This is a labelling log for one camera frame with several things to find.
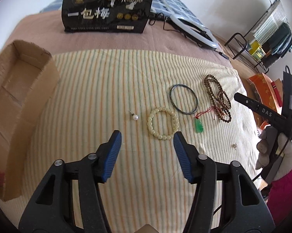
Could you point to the black low metal rack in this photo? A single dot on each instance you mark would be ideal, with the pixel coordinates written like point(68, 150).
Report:
point(240, 43)

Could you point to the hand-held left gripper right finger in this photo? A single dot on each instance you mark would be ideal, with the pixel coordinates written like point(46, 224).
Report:
point(183, 157)

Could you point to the orange patterned box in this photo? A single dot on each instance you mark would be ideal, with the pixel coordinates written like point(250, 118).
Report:
point(262, 87)

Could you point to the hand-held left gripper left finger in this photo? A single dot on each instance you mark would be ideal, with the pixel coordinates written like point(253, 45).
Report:
point(110, 157)

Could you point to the dark thin bangle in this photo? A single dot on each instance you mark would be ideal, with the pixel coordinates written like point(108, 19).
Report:
point(182, 85)

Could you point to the red narrow box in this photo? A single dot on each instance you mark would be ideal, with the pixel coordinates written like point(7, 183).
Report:
point(277, 93)

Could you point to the striped yellow blanket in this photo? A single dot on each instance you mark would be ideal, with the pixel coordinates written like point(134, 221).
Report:
point(99, 89)

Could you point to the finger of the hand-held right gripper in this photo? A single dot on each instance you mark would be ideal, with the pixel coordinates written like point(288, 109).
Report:
point(244, 100)
point(288, 94)

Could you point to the black snack bag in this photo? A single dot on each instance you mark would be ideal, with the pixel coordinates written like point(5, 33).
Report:
point(99, 17)

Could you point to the person's right hand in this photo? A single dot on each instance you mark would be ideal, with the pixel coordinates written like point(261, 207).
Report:
point(288, 157)

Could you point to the black clothes rack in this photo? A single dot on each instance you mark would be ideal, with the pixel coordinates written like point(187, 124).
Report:
point(257, 23)

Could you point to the brown blanket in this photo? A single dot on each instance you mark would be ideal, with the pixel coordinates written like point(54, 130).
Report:
point(99, 41)

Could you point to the person's right forearm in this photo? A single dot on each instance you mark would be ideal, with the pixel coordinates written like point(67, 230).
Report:
point(286, 199)

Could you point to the brown flat pad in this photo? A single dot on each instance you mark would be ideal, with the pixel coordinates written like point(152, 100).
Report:
point(147, 229)

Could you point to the white pearl earring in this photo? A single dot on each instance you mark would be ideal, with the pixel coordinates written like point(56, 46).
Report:
point(135, 117)

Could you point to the yellow green box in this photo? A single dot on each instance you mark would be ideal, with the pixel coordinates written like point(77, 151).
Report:
point(256, 51)

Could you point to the small stud earring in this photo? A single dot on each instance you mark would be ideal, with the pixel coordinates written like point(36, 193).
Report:
point(234, 145)

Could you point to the cardboard box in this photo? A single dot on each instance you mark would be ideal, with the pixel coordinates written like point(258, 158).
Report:
point(27, 77)

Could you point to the dark hanging clothes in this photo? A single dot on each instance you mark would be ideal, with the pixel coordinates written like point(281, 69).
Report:
point(282, 38)

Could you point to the striped hanging cloth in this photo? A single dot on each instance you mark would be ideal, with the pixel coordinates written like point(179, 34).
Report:
point(269, 21)

